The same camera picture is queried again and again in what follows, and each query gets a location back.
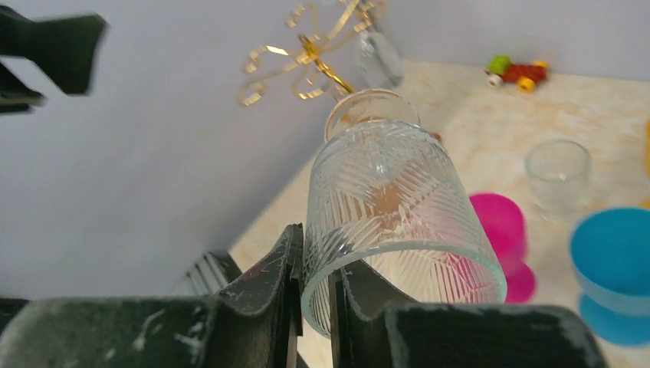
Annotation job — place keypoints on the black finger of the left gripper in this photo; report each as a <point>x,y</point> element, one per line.
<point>63,48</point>

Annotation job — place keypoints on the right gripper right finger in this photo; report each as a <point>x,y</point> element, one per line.
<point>373,324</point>

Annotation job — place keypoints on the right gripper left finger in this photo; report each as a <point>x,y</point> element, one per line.
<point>254,321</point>

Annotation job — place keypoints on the clear wine glass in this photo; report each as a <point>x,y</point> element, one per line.
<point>558,172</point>
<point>378,61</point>
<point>385,194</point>

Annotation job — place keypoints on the pink plastic wine glass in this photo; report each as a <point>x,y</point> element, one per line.
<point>506,229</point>

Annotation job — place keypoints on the blue plastic wine glass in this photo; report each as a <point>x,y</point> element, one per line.
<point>609,251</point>

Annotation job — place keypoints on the yellow plastic wine glass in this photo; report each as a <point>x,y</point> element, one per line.
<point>645,203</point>

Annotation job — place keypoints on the clear wine glass back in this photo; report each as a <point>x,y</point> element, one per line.
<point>378,61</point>

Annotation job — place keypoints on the colourful toy train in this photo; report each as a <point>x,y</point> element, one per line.
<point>502,70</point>

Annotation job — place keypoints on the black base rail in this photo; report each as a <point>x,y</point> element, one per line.
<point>210,273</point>

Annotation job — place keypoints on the gold wire wine glass rack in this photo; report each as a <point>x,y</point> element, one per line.
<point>316,77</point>

